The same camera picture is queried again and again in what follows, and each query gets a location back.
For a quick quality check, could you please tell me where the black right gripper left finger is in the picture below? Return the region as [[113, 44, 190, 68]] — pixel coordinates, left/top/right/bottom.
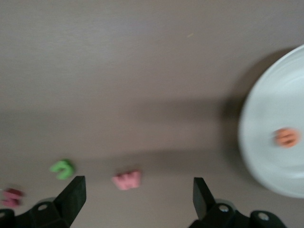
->
[[0, 175, 86, 228]]

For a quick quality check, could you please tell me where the dark red foam letter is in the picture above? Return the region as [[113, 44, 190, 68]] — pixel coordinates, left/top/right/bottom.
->
[[0, 187, 26, 208]]

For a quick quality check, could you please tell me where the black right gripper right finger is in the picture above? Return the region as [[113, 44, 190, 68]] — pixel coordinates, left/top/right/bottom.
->
[[190, 177, 287, 228]]

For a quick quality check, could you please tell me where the green foam letter u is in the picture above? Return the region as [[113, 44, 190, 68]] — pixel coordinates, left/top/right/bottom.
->
[[49, 158, 76, 180]]

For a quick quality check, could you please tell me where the beige round plate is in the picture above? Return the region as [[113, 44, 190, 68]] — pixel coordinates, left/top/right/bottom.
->
[[237, 44, 304, 200]]

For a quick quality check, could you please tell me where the pink foam letter w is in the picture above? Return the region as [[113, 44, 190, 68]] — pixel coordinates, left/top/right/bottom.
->
[[111, 170, 143, 191]]

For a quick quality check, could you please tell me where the orange foam letter e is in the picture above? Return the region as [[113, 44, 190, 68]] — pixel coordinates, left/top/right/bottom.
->
[[272, 127, 299, 149]]

